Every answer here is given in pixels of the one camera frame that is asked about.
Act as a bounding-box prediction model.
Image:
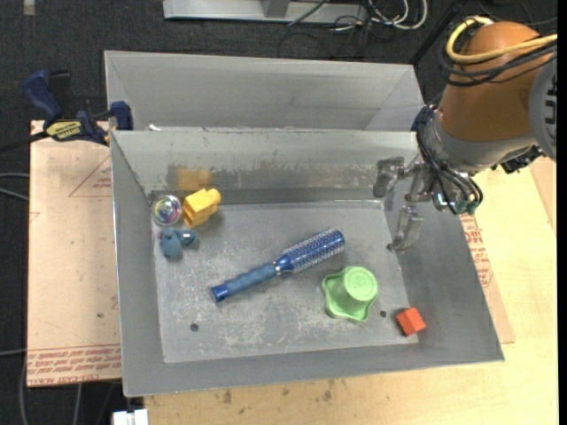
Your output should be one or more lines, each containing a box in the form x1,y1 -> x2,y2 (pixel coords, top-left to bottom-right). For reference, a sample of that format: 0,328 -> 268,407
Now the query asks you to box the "grey metal bin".
104,50 -> 506,398

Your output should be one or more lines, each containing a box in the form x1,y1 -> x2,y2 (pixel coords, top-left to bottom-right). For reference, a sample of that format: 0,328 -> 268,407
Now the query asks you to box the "blue toy animal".
159,228 -> 199,261

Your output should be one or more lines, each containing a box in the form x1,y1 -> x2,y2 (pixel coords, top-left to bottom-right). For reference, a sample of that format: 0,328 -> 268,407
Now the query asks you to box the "green plastic cup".
321,266 -> 380,324

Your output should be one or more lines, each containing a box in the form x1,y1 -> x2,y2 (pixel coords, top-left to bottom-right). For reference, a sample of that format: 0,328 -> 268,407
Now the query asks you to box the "orange-red block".
395,306 -> 428,337

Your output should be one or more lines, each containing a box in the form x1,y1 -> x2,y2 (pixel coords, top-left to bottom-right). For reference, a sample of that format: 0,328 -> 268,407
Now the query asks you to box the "blue hairbrush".
210,228 -> 346,305

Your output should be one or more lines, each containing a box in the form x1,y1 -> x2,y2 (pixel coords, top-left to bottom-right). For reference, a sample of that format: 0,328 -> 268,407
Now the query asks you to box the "brown cardboard board, red print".
26,120 -> 517,389

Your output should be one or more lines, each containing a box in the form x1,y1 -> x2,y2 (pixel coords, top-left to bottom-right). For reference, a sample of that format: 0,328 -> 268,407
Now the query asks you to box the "yellow toy block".
182,187 -> 222,229

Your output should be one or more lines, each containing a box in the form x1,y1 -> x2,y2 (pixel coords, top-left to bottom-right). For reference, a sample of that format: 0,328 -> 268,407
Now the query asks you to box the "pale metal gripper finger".
372,156 -> 416,199
386,204 -> 426,255

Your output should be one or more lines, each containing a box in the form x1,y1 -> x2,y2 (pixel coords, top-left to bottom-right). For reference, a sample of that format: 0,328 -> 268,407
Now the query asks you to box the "iridescent shiny ball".
151,194 -> 183,228

